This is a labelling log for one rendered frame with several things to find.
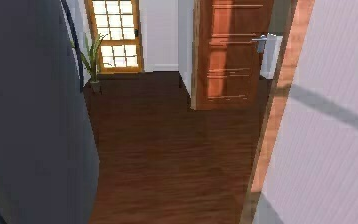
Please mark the dark grey fridge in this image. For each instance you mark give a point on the dark grey fridge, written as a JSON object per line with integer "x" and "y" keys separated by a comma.
{"x": 33, "y": 110}

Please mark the green house plant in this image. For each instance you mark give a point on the green house plant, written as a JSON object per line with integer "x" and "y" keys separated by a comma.
{"x": 92, "y": 63}

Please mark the wooden glazed door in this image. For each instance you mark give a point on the wooden glazed door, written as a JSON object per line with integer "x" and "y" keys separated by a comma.
{"x": 115, "y": 33}

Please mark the white cabinet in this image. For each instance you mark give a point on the white cabinet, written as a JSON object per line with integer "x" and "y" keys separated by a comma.
{"x": 270, "y": 56}

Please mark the brown wooden room door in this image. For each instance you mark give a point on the brown wooden room door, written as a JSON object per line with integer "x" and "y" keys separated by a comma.
{"x": 230, "y": 56}

